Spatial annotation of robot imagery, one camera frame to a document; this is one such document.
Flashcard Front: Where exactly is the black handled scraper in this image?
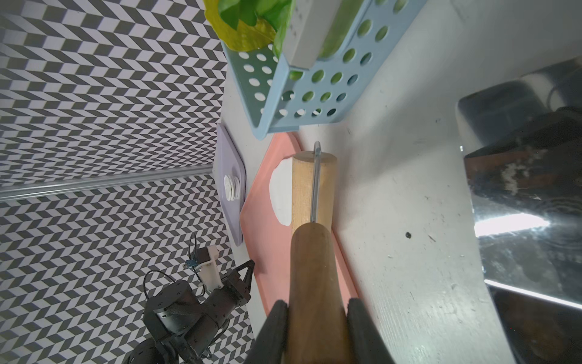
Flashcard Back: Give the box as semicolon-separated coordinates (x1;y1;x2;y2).
456;57;581;363

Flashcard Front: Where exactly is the pink tray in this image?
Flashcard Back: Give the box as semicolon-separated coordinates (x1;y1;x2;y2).
239;131;360;315

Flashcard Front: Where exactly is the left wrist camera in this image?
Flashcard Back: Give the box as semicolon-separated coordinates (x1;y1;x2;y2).
185;246;224;293

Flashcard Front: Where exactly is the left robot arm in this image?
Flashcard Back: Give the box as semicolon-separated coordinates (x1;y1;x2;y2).
124;259;255;363

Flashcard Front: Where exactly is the wooden dough roller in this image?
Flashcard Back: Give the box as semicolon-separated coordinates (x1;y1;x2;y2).
285;143;353;363

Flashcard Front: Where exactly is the lavender tray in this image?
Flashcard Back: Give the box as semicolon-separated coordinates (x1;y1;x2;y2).
215;123;246;247

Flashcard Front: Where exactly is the yellow napa cabbage toy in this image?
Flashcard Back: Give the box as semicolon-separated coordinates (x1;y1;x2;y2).
203;0;276;52

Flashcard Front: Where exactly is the light blue plastic basket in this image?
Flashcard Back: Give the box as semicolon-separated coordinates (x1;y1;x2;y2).
224;1;425;140

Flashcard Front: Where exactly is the green lettuce leaf toy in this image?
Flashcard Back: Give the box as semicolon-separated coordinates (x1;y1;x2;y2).
218;0;294;58

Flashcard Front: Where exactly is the white dough piece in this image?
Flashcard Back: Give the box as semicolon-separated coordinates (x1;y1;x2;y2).
269;157;293;226

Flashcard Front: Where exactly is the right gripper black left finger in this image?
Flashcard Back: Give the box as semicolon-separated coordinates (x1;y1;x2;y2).
244;300;288;364

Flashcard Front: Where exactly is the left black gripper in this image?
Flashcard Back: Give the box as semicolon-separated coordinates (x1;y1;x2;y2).
195;259;255;328

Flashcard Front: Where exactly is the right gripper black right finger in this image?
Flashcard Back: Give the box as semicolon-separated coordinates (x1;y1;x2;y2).
347;298;395;364

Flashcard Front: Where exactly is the round white dough disc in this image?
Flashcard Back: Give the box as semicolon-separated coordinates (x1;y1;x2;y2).
223;174;241;202

